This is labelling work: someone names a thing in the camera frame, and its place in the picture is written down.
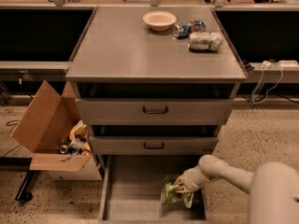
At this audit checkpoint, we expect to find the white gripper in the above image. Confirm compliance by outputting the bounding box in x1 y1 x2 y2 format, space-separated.
174 166 209 193

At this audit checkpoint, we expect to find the green jalapeno chip bag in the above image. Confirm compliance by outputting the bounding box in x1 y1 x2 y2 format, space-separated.
161 176 194 208

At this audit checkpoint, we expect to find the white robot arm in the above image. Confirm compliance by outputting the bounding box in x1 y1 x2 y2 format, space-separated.
175 155 299 224

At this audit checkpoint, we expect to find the grey open bottom drawer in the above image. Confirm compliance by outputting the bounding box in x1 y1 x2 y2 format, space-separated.
99 155 209 224

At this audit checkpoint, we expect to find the grey middle drawer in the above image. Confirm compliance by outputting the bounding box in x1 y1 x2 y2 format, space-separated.
90 136 218 155

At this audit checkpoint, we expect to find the grey drawer cabinet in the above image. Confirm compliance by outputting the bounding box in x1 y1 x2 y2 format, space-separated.
65 6 248 173

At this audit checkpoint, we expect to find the grey top drawer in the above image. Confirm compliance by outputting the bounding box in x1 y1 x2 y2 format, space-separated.
76 98 233 125

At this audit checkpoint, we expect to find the silver can in box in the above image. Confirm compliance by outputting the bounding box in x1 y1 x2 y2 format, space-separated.
60 144 70 154

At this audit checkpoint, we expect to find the open cardboard box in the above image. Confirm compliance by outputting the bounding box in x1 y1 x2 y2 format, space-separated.
12 80 90 172

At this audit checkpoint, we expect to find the crushed white green can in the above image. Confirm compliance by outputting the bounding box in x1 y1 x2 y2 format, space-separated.
188 32 222 51

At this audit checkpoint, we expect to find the blue soda can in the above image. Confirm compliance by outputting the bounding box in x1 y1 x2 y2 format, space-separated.
173 21 206 38

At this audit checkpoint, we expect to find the black table leg base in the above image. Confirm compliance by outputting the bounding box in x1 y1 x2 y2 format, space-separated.
0 157 39 203

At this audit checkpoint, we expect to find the white power strip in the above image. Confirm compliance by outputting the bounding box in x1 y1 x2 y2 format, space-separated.
278 60 298 68

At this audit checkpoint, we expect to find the white bowl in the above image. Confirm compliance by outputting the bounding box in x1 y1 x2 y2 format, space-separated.
143 11 177 32

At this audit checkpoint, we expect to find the black middle drawer handle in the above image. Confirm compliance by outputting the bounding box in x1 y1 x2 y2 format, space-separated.
143 142 164 150

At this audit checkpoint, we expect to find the black drawer handle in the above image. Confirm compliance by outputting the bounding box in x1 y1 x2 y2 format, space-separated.
143 142 164 150
142 106 168 115

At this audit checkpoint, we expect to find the black top drawer handle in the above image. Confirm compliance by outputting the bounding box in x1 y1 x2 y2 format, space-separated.
142 106 168 115

